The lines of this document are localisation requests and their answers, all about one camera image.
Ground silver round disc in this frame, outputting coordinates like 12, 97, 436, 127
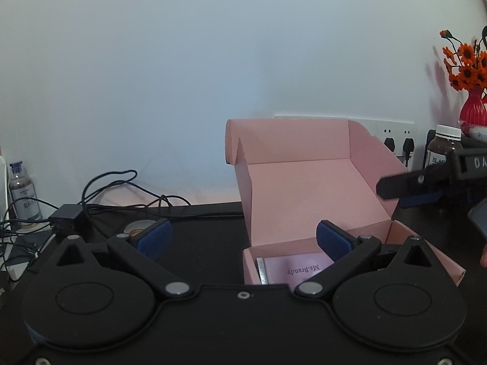
123, 220, 157, 237

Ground grey strip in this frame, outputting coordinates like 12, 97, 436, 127
256, 257, 269, 287

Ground pink cardboard box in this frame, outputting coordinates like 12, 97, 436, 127
224, 119, 465, 287

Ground clear plastic bottle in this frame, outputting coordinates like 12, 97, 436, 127
8, 162, 42, 222

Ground brown supplement bottle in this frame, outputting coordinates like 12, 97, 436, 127
426, 125, 464, 169

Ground tangled black cables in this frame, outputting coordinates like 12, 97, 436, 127
0, 169, 244, 284

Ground white wall socket row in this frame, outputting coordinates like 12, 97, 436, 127
274, 115, 418, 160

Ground orange artificial flowers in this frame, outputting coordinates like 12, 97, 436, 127
439, 26, 487, 92

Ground red vase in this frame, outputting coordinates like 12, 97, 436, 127
459, 85, 487, 128

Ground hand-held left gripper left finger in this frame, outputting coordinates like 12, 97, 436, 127
56, 218, 193, 299

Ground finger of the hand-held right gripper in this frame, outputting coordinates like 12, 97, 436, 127
399, 190, 444, 208
376, 165, 453, 199

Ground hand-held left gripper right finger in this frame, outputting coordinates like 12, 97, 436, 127
295, 220, 434, 298

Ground clear plastic bag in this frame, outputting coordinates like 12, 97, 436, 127
457, 120, 487, 140

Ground black power adapter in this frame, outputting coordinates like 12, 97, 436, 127
49, 204, 93, 237

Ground black plug with long cable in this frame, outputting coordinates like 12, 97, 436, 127
402, 138, 415, 169

